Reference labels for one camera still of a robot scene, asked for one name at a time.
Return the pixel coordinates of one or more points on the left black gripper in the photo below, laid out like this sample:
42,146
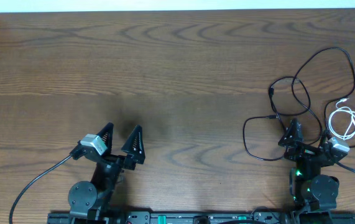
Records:
121,163

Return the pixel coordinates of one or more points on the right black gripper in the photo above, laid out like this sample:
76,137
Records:
303,150

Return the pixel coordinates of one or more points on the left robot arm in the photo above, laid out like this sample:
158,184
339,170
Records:
89,199

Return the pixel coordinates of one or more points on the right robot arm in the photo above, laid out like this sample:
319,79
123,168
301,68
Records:
313,191

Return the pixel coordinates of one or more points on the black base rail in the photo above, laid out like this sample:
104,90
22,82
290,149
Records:
257,216

